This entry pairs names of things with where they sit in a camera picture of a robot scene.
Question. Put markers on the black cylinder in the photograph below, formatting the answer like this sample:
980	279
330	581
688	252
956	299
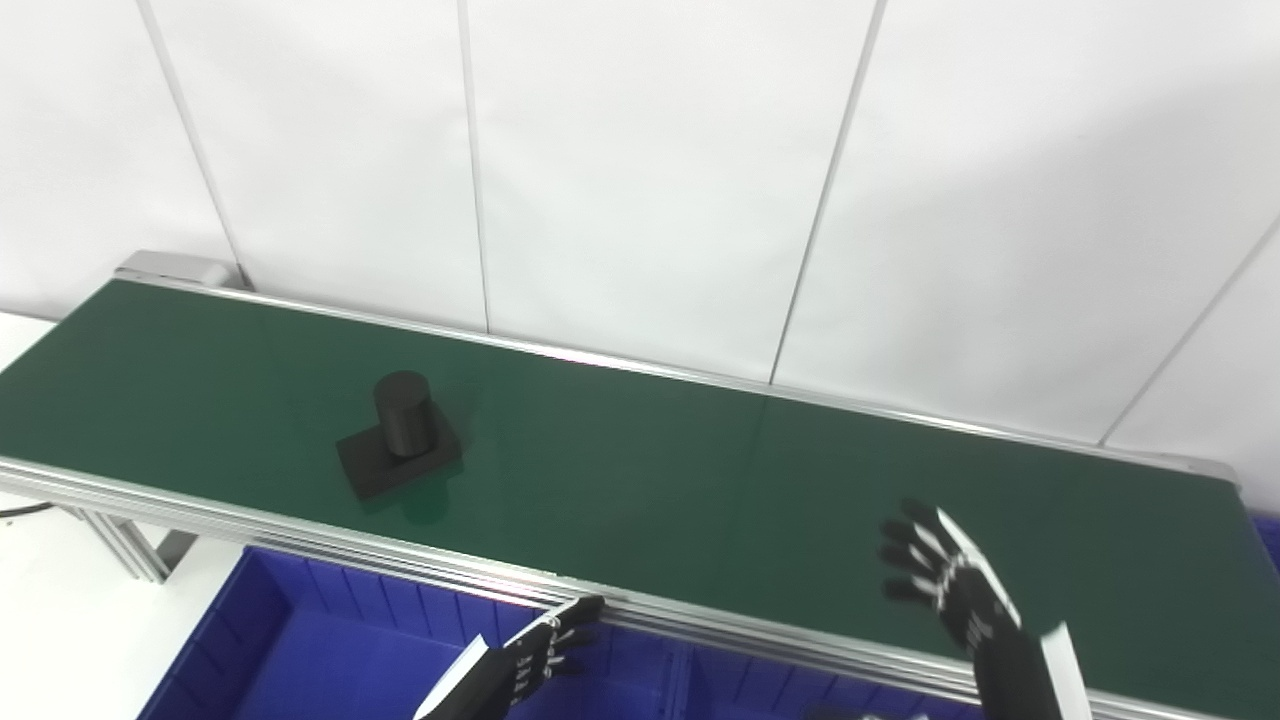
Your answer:
400	440

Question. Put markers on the aluminium conveyor support leg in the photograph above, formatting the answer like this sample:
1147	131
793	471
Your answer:
125	545

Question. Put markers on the grey conveyor end housing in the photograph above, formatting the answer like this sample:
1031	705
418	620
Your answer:
180	268

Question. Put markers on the blue plastic bin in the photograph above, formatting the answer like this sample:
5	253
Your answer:
760	695
330	660
1268	545

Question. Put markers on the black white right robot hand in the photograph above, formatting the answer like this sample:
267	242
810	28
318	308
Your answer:
990	630

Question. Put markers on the green conveyor belt aluminium frame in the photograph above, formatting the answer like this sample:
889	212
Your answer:
700	470

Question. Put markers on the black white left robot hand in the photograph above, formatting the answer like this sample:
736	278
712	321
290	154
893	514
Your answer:
500	670

